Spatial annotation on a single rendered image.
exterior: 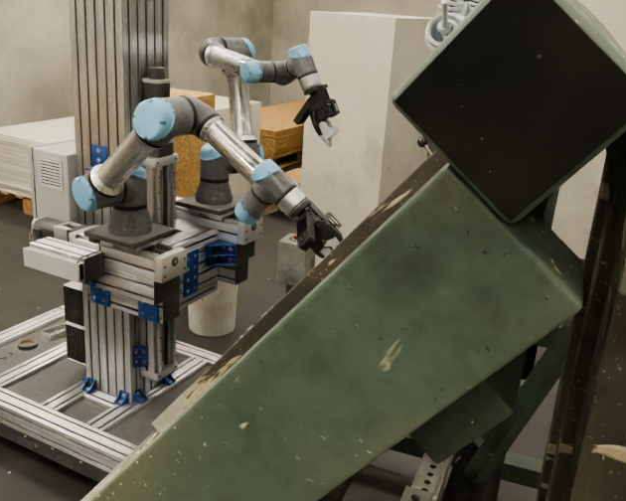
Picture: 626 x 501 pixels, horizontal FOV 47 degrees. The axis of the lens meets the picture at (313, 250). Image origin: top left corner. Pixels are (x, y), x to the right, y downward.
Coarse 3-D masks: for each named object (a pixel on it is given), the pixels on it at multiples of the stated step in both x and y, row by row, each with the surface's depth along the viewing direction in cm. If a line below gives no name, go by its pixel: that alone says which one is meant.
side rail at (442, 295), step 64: (448, 192) 40; (384, 256) 43; (448, 256) 41; (512, 256) 40; (576, 256) 46; (320, 320) 45; (384, 320) 44; (448, 320) 42; (512, 320) 41; (256, 384) 49; (320, 384) 47; (384, 384) 45; (448, 384) 44; (192, 448) 52; (256, 448) 50; (320, 448) 48; (384, 448) 47
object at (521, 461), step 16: (528, 352) 263; (528, 368) 265; (400, 448) 294; (416, 448) 291; (464, 448) 196; (464, 464) 188; (512, 464) 279; (528, 464) 279; (448, 480) 187; (464, 480) 181; (496, 480) 186; (512, 480) 280; (528, 480) 278; (336, 496) 240; (448, 496) 177; (464, 496) 175; (480, 496) 176; (496, 496) 183
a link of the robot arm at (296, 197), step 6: (294, 192) 188; (300, 192) 189; (288, 198) 187; (294, 198) 187; (300, 198) 188; (306, 198) 190; (282, 204) 188; (288, 204) 187; (294, 204) 187; (300, 204) 188; (282, 210) 190; (288, 210) 188; (294, 210) 188
